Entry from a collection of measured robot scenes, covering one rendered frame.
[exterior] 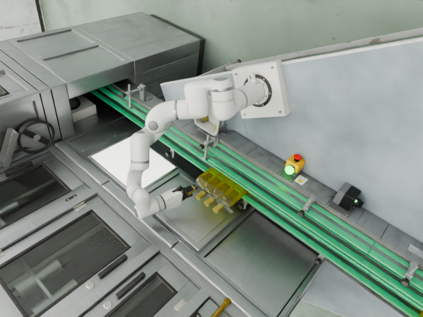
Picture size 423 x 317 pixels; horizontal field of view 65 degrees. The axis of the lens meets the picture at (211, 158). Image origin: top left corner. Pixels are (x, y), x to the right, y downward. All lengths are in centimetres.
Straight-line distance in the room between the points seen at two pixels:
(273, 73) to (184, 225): 85
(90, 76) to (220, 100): 105
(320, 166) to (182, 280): 84
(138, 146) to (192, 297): 69
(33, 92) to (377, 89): 167
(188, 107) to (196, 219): 63
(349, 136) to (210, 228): 79
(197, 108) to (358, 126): 67
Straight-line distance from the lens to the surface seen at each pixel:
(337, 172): 165
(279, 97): 156
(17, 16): 502
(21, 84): 214
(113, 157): 207
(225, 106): 136
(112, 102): 238
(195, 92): 136
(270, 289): 165
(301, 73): 154
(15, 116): 208
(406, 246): 166
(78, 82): 215
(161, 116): 140
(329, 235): 163
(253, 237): 178
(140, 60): 237
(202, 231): 170
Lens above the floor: 206
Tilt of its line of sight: 38 degrees down
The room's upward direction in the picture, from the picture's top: 124 degrees counter-clockwise
